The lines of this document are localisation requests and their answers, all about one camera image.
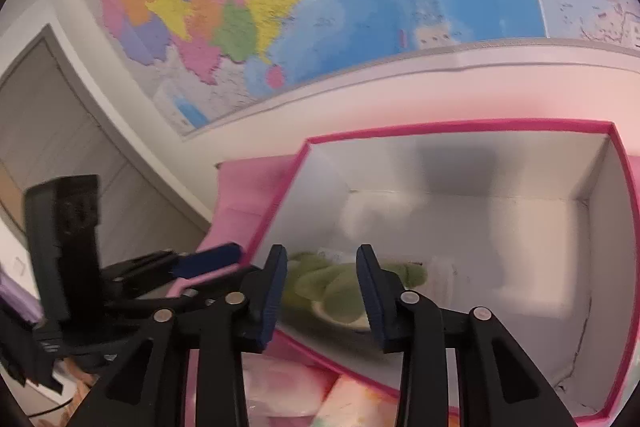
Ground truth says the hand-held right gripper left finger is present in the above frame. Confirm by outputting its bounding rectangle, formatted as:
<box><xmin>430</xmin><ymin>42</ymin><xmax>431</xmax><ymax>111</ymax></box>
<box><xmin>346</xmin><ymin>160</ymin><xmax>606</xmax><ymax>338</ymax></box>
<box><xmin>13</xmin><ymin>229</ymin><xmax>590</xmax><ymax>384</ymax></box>
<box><xmin>65</xmin><ymin>244</ymin><xmax>289</xmax><ymax>427</ymax></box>

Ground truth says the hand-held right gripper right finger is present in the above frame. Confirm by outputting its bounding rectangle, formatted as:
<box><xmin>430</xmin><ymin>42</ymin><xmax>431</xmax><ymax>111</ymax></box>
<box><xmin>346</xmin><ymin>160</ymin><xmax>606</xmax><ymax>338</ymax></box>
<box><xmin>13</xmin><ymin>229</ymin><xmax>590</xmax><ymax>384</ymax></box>
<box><xmin>356</xmin><ymin>244</ymin><xmax>581</xmax><ymax>427</ymax></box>

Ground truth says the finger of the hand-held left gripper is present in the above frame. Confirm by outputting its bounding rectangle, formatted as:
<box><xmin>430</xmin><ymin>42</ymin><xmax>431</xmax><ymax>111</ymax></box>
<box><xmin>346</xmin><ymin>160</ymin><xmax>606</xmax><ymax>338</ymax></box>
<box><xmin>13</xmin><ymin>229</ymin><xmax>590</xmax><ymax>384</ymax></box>
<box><xmin>120</xmin><ymin>268</ymin><xmax>261</xmax><ymax>308</ymax></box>
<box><xmin>102</xmin><ymin>243</ymin><xmax>244</xmax><ymax>285</ymax></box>

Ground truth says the green plush toy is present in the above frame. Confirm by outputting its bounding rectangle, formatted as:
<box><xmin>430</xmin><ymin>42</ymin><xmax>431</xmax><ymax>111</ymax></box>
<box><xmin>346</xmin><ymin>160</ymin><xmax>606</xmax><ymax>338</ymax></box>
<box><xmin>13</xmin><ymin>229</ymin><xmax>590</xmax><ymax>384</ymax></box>
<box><xmin>282</xmin><ymin>252</ymin><xmax>428</xmax><ymax>333</ymax></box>

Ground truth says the pink storage box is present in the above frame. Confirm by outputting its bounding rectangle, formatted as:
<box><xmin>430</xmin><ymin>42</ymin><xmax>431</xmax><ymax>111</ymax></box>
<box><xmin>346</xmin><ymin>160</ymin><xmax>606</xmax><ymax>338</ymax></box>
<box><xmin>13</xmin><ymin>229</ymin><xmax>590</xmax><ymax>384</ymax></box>
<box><xmin>170</xmin><ymin>119</ymin><xmax>640</xmax><ymax>427</ymax></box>

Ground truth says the pink printed bedsheet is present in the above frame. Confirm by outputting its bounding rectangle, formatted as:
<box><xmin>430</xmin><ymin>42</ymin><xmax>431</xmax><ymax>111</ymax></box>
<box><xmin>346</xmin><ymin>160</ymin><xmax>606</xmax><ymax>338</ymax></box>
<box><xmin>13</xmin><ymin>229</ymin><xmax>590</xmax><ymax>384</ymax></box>
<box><xmin>195</xmin><ymin>154</ymin><xmax>308</xmax><ymax>293</ymax></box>

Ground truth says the purple cloth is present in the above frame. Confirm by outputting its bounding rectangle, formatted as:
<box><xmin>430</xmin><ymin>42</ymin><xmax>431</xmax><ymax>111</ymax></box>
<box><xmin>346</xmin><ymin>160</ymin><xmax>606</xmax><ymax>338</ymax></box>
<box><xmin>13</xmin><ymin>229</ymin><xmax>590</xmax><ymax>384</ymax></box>
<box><xmin>0</xmin><ymin>269</ymin><xmax>41</xmax><ymax>325</ymax></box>

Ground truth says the grey door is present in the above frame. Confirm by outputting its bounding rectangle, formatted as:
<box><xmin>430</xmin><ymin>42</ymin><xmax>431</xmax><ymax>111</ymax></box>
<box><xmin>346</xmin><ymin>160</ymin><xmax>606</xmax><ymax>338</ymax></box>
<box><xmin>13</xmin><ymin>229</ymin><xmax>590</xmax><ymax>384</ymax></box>
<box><xmin>0</xmin><ymin>24</ymin><xmax>211</xmax><ymax>258</ymax></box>

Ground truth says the colourful wall map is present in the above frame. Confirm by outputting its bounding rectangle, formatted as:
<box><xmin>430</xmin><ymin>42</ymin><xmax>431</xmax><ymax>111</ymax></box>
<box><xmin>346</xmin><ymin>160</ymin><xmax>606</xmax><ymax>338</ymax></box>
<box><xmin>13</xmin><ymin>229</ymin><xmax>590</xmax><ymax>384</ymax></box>
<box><xmin>90</xmin><ymin>0</ymin><xmax>640</xmax><ymax>138</ymax></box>

